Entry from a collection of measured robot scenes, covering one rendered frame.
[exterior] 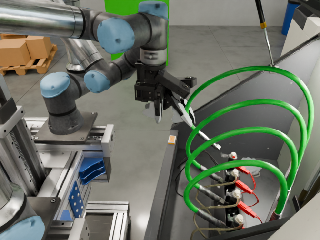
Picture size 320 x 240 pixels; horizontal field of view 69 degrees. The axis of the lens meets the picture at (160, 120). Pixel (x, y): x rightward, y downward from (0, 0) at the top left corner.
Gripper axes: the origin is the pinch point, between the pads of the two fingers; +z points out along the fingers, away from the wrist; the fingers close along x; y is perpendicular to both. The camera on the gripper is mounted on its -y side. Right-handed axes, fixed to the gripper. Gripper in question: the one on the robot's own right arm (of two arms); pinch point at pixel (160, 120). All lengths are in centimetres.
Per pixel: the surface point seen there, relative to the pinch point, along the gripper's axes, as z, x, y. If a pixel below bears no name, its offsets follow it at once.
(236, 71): -18.6, -1.4, -21.4
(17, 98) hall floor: 122, -185, 238
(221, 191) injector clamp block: 23.8, 5.9, -23.6
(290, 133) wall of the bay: 19, -28, -54
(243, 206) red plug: 13.7, 18.4, -27.8
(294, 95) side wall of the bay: 1, -31, -50
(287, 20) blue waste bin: 78, -590, -205
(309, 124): -5.2, 1.0, -44.3
